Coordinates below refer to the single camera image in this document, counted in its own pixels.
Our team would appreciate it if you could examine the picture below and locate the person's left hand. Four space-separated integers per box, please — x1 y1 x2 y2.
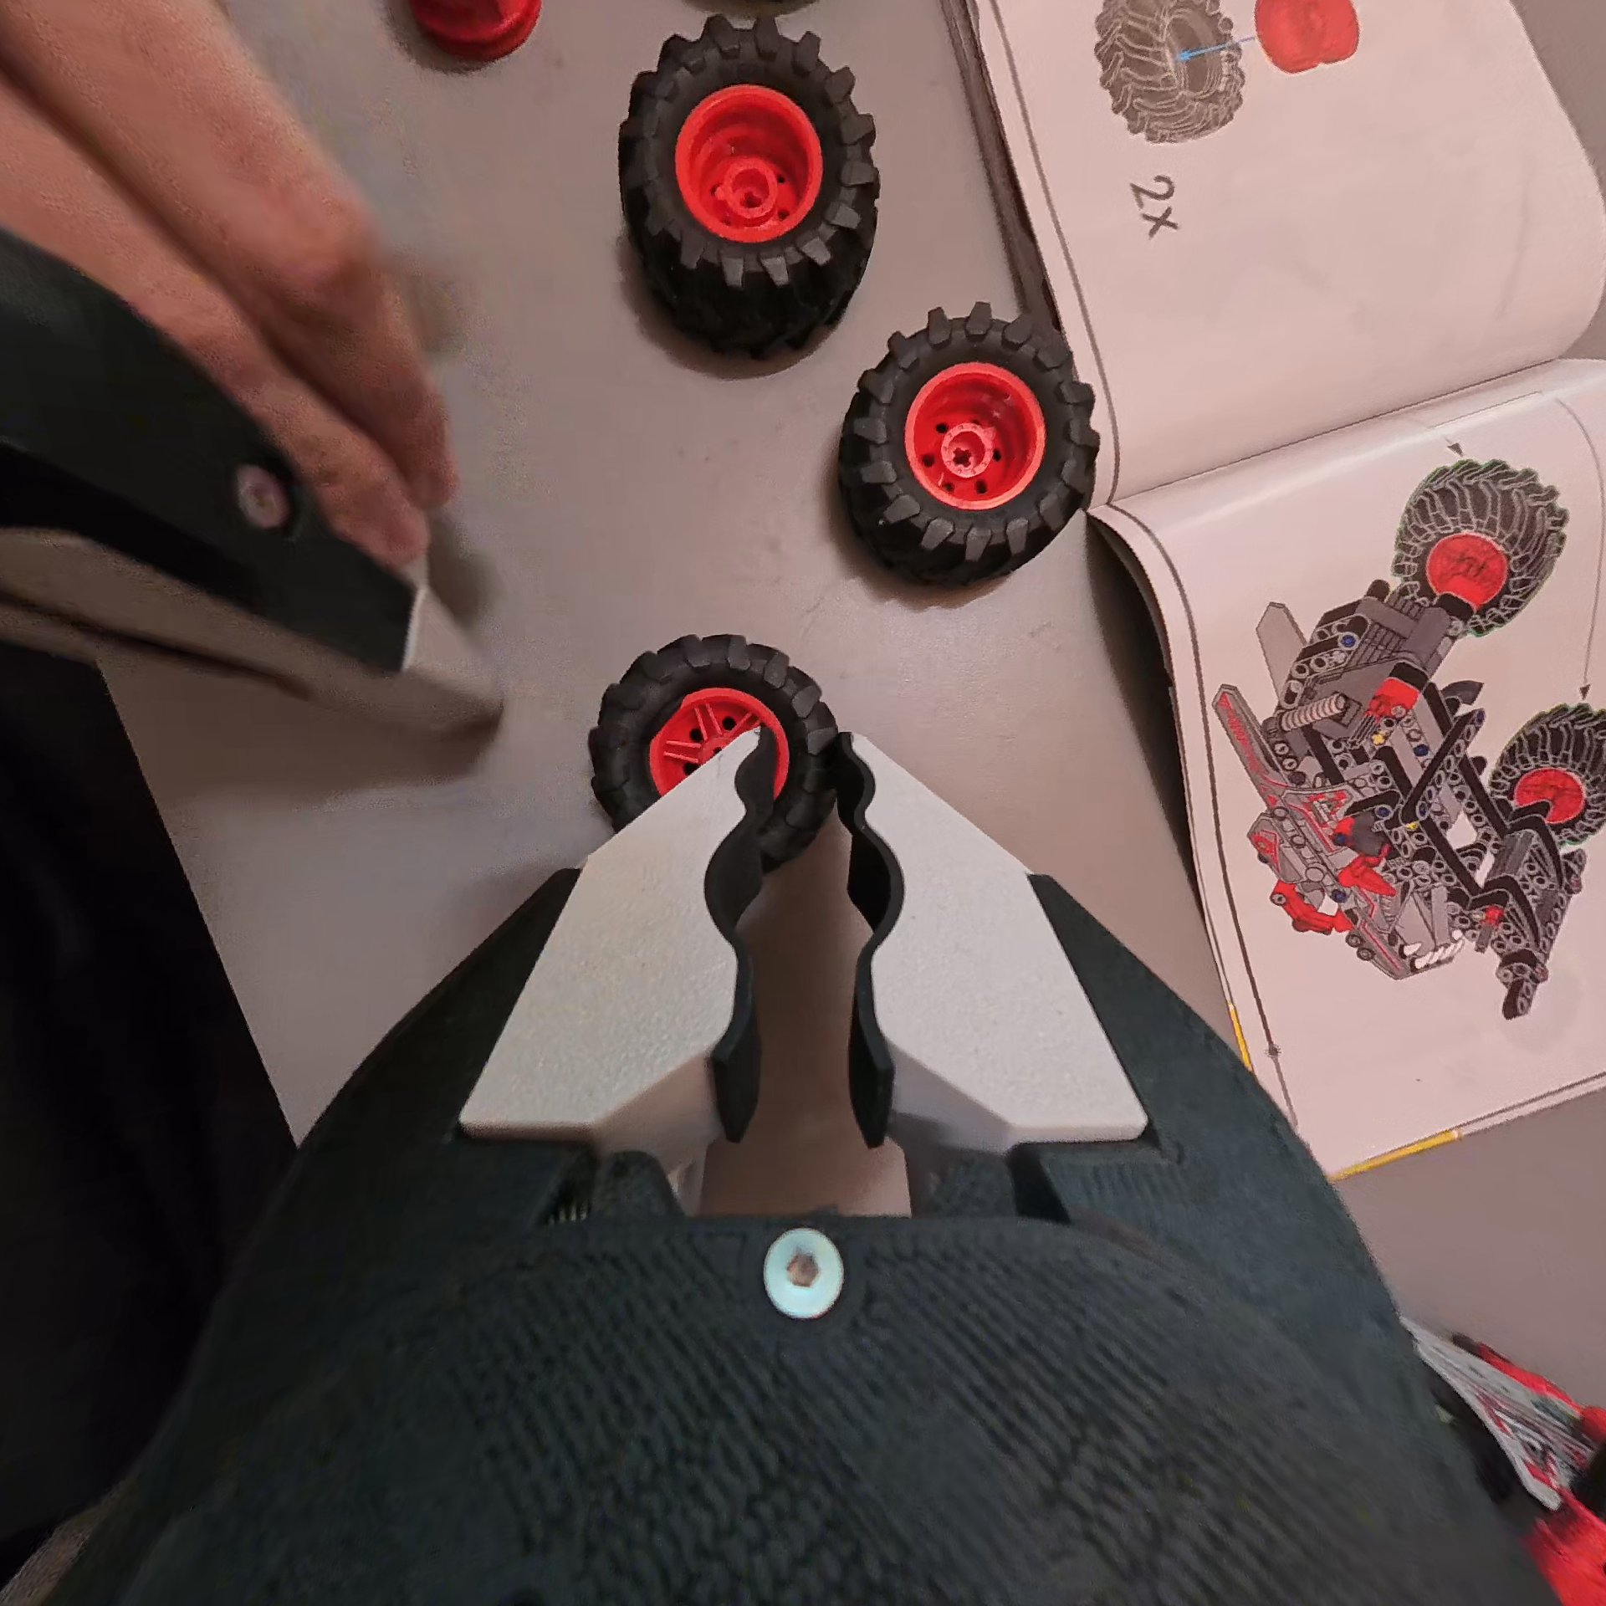
0 0 459 569

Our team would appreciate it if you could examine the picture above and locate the grey red toy truck chassis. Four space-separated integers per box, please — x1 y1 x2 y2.
1401 1319 1606 1606

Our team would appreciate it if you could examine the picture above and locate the small black rubber tyre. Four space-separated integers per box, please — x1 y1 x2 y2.
587 635 841 870

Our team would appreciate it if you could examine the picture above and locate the person's dark clothing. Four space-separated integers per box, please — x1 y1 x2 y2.
0 647 300 1553

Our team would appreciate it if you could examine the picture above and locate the grey desk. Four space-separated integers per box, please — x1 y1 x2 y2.
97 0 1606 1377

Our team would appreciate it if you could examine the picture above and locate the large red wheel rim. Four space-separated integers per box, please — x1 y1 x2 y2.
406 0 544 65

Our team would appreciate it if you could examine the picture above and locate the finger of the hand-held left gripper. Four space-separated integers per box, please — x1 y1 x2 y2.
0 527 505 739

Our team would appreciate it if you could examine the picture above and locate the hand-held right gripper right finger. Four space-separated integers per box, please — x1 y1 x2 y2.
831 731 1151 1213

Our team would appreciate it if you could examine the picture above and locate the large black red toy wheel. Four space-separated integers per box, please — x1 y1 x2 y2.
839 305 1100 591
619 15 883 359

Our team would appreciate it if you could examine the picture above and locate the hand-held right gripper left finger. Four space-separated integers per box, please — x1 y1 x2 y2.
456 726 781 1213

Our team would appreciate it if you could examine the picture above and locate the white instruction booklet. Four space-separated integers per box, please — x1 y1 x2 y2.
940 0 1606 1181

